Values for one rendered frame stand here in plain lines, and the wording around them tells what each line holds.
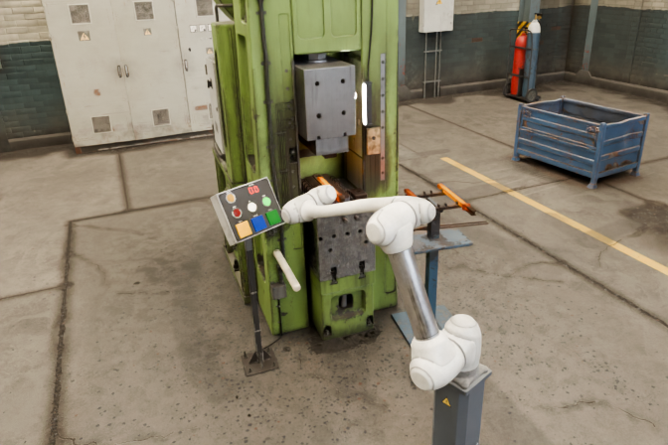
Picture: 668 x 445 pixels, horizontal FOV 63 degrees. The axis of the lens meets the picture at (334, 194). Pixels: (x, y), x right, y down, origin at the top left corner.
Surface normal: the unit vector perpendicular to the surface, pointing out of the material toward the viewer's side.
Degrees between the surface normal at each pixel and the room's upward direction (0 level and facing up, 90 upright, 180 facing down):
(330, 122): 90
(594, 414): 0
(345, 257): 90
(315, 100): 90
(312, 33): 90
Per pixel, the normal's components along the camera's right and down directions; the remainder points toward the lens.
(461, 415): -0.04, 0.38
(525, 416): -0.04, -0.92
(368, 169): 0.34, 0.35
